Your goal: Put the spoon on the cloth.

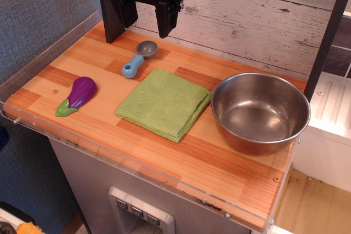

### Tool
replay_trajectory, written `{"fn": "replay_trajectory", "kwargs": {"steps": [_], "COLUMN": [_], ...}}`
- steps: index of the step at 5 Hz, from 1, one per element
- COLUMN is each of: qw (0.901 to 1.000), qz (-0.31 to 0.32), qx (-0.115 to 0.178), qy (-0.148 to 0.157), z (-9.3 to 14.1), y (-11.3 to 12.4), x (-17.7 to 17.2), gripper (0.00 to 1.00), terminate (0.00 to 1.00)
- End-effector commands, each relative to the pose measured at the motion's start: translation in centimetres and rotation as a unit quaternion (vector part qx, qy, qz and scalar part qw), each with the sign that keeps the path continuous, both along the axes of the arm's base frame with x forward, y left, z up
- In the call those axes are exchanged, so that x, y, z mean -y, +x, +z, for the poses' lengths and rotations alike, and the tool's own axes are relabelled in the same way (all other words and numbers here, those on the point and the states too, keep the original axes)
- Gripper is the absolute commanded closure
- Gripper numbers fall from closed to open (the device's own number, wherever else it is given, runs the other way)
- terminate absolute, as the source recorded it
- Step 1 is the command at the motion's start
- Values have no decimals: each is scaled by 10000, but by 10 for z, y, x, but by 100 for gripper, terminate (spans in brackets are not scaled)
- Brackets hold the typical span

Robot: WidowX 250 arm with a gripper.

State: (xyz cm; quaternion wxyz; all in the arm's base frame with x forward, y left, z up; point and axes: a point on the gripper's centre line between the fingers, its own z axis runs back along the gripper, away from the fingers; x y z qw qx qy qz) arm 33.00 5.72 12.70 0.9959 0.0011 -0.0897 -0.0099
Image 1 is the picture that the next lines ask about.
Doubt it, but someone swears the blue grey toy spoon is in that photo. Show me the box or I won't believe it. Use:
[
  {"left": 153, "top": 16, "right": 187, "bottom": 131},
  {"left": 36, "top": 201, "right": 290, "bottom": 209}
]
[{"left": 121, "top": 40, "right": 158, "bottom": 79}]

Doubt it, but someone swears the green folded cloth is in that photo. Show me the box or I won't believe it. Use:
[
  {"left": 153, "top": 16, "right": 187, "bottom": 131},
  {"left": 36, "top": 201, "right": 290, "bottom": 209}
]
[{"left": 115, "top": 69, "right": 212, "bottom": 143}]

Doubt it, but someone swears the purple toy eggplant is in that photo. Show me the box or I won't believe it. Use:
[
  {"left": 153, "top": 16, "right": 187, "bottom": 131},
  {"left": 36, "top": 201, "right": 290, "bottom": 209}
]
[{"left": 55, "top": 76, "right": 98, "bottom": 117}]

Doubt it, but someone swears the stainless steel bowl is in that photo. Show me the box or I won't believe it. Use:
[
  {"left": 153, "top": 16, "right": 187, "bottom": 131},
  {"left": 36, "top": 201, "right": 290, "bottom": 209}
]
[{"left": 211, "top": 72, "right": 311, "bottom": 156}]

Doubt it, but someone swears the grey toy fridge cabinet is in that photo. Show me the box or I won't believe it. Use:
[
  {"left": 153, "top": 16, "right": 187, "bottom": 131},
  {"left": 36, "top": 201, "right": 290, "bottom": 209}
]
[{"left": 50, "top": 139, "right": 251, "bottom": 233}]

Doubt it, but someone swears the silver dispenser panel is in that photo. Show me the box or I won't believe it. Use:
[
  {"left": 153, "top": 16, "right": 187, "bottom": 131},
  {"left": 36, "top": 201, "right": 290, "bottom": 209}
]
[{"left": 109, "top": 186, "right": 176, "bottom": 233}]

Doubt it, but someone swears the white toy sink unit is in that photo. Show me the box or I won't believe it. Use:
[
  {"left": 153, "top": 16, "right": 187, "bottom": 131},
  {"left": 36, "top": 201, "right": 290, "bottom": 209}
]
[{"left": 290, "top": 11, "right": 351, "bottom": 193}]

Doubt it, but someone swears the yellow toy object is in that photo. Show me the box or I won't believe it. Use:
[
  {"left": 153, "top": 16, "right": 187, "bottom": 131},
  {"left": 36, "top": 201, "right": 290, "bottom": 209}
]
[{"left": 16, "top": 222, "right": 43, "bottom": 234}]

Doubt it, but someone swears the dark right vertical post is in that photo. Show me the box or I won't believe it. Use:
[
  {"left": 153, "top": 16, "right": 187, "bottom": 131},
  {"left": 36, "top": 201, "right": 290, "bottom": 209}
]
[{"left": 304, "top": 0, "right": 349, "bottom": 101}]

